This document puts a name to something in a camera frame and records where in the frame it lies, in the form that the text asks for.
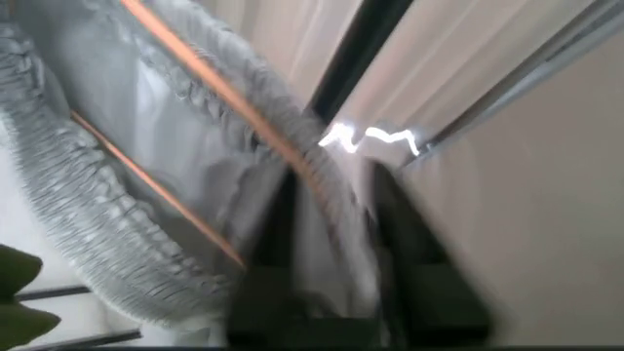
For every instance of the black clothes rack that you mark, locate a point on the black clothes rack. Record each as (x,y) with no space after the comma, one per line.
(361,44)

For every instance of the green printed shirt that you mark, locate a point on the green printed shirt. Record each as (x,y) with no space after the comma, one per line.
(19,322)

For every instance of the white curtain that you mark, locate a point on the white curtain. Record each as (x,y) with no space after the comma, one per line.
(414,58)

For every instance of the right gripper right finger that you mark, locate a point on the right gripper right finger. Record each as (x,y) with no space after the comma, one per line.
(419,283)

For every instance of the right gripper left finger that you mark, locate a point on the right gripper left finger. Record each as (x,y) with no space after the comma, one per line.
(273,273)

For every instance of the pink clothes hanger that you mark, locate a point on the pink clothes hanger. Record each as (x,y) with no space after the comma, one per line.
(205,78)

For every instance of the pale grey shorts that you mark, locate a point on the pale grey shorts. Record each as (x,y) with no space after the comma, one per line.
(170,122)

